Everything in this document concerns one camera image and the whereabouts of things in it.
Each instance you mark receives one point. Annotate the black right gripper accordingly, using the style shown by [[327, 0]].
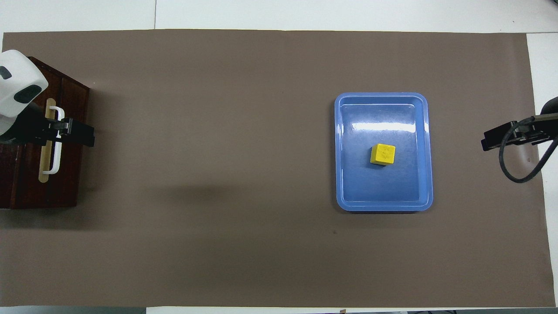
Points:
[[540, 130]]

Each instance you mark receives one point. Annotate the brown paper table mat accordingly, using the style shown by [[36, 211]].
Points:
[[218, 131]]

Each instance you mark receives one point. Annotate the yellow cube block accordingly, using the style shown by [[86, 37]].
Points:
[[382, 154]]

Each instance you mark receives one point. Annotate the blue plastic tray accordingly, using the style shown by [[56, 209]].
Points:
[[383, 187]]

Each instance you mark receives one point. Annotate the dark wooden cabinet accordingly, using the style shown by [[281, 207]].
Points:
[[5, 183]]

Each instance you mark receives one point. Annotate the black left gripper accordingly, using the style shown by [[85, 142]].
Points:
[[24, 128]]

